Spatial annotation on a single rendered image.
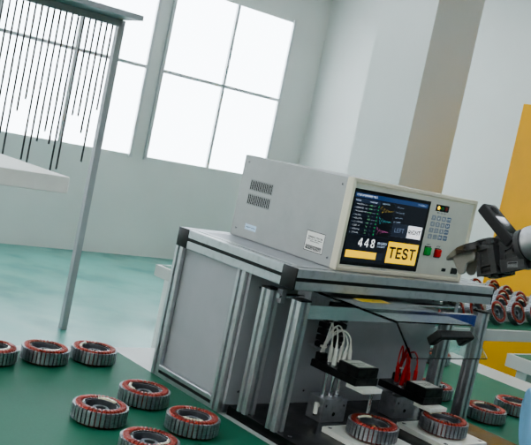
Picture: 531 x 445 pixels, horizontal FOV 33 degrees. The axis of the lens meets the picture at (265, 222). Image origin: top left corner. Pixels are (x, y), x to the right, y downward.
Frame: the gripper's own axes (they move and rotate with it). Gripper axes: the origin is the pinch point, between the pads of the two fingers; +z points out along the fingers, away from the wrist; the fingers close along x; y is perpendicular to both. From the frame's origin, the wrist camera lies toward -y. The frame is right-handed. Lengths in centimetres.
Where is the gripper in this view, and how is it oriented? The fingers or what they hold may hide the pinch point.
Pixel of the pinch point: (451, 254)
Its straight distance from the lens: 212.7
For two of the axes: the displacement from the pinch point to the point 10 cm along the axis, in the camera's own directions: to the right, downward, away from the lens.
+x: 7.6, 1.0, 6.4
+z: -6.5, 2.3, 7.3
